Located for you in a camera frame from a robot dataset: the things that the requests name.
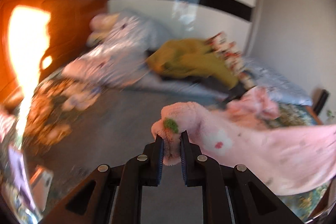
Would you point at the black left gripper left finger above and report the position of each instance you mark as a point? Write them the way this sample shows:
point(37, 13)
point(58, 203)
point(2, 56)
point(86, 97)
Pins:
point(112, 194)

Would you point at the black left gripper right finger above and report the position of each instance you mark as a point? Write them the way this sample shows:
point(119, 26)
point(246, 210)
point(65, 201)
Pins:
point(230, 194)

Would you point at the pink fleece garment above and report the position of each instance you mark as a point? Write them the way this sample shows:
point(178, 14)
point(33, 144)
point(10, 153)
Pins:
point(288, 160)

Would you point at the dark grey garment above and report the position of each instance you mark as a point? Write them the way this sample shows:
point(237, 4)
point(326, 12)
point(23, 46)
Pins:
point(209, 87)

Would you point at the black speaker box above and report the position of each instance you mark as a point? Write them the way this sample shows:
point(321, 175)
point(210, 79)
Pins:
point(321, 102)

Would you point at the light blue floral quilt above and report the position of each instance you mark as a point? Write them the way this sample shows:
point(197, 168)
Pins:
point(120, 61)

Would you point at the olive green garment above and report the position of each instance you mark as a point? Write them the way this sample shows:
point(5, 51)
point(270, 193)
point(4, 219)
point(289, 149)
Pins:
point(190, 57)

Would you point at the red white patterned garment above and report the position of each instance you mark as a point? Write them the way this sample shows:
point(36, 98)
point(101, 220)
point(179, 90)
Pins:
point(231, 55)

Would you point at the pink floral pillow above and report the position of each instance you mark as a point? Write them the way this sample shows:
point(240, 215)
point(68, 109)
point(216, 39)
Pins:
point(101, 25)

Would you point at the wooden headboard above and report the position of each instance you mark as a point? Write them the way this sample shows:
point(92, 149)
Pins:
point(68, 29)

